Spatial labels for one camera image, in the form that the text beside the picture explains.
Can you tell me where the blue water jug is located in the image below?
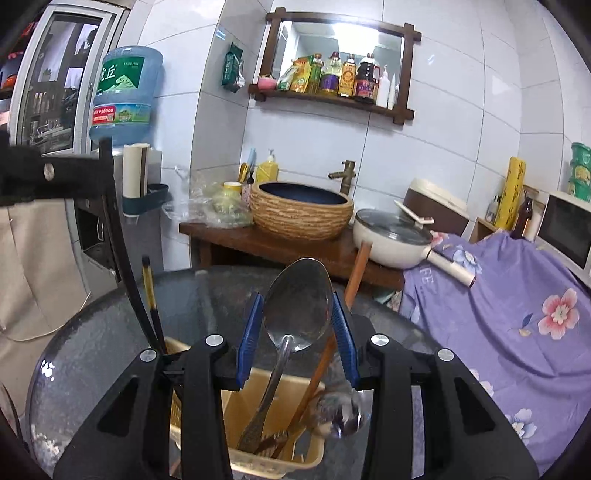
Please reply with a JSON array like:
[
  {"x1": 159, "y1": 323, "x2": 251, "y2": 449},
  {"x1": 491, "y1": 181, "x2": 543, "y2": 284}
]
[{"x1": 89, "y1": 46, "x2": 163, "y2": 147}]

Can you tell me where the yellow roll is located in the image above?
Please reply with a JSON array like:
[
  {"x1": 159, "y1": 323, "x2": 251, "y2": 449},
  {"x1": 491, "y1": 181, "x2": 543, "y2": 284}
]
[{"x1": 494, "y1": 157, "x2": 527, "y2": 231}]

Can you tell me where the silver metal spoon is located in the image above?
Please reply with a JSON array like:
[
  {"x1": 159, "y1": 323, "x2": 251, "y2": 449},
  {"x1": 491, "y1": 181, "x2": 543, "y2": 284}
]
[{"x1": 238, "y1": 258, "x2": 332, "y2": 453}]

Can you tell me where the yellow soap bottle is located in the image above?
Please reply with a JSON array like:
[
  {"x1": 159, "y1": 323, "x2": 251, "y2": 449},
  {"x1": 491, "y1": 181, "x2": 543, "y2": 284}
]
[{"x1": 256, "y1": 149, "x2": 279, "y2": 183}]

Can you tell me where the brown glass bottle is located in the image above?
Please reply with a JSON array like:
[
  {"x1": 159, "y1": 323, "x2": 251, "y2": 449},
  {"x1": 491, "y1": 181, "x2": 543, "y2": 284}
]
[{"x1": 510, "y1": 194, "x2": 533, "y2": 240}]

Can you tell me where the brown rice cooker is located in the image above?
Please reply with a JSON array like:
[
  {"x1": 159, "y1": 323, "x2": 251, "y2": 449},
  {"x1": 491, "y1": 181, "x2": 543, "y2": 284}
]
[{"x1": 404, "y1": 178, "x2": 470, "y2": 236}]

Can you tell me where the wooden framed mirror shelf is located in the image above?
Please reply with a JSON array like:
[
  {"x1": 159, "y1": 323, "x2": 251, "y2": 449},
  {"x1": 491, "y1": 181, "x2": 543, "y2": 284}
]
[{"x1": 249, "y1": 7, "x2": 422, "y2": 125}]

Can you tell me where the wooden counter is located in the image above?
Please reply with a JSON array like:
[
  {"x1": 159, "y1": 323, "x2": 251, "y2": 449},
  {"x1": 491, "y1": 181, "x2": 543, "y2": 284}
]
[{"x1": 178, "y1": 221, "x2": 408, "y2": 292}]

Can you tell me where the black chopstick gold band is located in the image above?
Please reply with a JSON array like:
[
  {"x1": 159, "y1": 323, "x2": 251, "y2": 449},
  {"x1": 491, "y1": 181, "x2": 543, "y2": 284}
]
[{"x1": 141, "y1": 255, "x2": 167, "y2": 354}]

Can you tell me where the brown wooden chopstick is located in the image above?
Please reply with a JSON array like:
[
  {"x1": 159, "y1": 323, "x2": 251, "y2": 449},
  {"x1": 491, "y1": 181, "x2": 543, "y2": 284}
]
[{"x1": 271, "y1": 242, "x2": 372, "y2": 459}]

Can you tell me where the cream pan with lid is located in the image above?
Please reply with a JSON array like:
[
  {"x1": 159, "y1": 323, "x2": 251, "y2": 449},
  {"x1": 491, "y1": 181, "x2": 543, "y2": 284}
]
[{"x1": 353, "y1": 203, "x2": 476, "y2": 287}]

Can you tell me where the brass faucet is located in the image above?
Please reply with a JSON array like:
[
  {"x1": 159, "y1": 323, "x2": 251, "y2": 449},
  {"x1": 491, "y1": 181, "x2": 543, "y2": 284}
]
[{"x1": 328, "y1": 160, "x2": 356, "y2": 195}]

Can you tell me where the metal ladle wooden handle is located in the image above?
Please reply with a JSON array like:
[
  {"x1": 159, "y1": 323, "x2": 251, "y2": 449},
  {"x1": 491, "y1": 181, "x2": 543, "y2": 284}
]
[{"x1": 256, "y1": 389, "x2": 373, "y2": 456}]

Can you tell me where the woven basin sink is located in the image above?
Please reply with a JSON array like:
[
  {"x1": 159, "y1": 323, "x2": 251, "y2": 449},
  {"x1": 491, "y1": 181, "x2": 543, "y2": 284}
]
[{"x1": 250, "y1": 181, "x2": 353, "y2": 241}]

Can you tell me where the purple floral cloth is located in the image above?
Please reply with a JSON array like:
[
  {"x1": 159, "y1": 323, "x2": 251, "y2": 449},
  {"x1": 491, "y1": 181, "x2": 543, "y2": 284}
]
[{"x1": 401, "y1": 232, "x2": 590, "y2": 473}]

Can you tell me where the water dispenser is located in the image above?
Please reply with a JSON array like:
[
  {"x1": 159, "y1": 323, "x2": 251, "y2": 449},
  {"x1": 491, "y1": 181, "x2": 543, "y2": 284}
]
[{"x1": 68, "y1": 147, "x2": 165, "y2": 287}]

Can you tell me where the dark soy sauce bottle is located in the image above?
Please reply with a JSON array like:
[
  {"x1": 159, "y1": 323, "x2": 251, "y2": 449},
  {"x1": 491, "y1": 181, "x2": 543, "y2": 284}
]
[{"x1": 353, "y1": 53, "x2": 380, "y2": 105}]

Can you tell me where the plastic bag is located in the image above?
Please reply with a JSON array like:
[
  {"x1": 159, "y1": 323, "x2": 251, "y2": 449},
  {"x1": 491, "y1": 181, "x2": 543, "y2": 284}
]
[{"x1": 161, "y1": 167, "x2": 253, "y2": 229}]

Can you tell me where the cream perforated utensil holder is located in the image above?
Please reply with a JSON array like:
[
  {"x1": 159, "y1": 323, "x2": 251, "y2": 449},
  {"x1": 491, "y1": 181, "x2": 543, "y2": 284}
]
[{"x1": 163, "y1": 335, "x2": 327, "y2": 480}]

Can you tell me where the green hanging packet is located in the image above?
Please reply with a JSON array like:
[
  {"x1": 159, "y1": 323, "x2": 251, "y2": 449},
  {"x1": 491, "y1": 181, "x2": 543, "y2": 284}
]
[{"x1": 221, "y1": 43, "x2": 245, "y2": 93}]

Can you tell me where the white microwave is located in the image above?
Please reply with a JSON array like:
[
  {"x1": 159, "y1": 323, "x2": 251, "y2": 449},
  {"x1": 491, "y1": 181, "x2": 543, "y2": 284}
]
[{"x1": 535, "y1": 191, "x2": 591, "y2": 286}]

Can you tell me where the beige cloth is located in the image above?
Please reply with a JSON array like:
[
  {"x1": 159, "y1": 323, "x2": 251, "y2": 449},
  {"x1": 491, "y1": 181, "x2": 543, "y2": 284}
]
[{"x1": 1, "y1": 200, "x2": 87, "y2": 414}]

